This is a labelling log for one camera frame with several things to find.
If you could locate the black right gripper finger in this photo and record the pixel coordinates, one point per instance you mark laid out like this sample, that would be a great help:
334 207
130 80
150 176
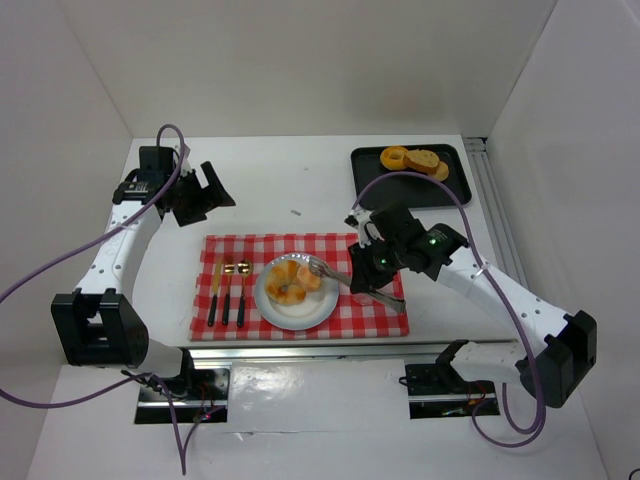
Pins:
372 265
404 234

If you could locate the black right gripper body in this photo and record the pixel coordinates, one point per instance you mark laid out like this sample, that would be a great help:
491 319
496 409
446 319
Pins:
364 267

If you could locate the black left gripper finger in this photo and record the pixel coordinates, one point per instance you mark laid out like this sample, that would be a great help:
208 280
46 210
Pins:
190 210
215 192

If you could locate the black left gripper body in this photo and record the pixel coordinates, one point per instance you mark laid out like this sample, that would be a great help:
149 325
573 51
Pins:
198 195

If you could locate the metal tongs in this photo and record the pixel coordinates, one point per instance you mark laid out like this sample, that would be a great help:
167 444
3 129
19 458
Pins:
320 268

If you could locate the pale bread roll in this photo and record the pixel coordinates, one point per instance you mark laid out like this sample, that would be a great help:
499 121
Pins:
308 281

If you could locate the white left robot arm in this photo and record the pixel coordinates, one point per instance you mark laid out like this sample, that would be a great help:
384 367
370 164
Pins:
96 323

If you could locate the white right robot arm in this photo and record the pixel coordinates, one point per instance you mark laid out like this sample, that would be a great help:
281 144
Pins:
553 350

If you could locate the toasted bread slice behind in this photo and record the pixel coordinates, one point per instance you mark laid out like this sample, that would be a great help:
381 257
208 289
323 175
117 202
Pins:
442 172

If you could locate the toasted bread slice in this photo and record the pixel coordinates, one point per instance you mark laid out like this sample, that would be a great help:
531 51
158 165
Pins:
424 161
442 172

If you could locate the white blue-rimmed plate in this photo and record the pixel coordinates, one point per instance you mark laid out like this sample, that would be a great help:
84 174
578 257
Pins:
315 309

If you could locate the yellow bagel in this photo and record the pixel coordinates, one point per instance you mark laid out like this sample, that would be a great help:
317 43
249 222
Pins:
392 158

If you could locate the golden croissant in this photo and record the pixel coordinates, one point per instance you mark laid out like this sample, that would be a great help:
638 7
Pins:
282 286

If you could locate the red white checkered cloth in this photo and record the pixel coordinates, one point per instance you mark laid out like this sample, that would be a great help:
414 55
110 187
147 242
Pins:
352 318

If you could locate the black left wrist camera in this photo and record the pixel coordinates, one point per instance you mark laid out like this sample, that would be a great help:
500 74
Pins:
156 163

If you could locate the gold spoon green handle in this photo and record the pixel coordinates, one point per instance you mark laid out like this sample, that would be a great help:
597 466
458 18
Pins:
245 269

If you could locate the aluminium table rail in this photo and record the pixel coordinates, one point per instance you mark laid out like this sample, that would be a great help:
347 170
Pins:
494 210

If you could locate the gold knife black handle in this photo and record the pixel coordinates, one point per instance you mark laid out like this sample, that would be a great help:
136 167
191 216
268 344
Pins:
214 290

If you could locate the front aluminium rail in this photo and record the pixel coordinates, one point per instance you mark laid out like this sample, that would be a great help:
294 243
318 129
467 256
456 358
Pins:
409 352

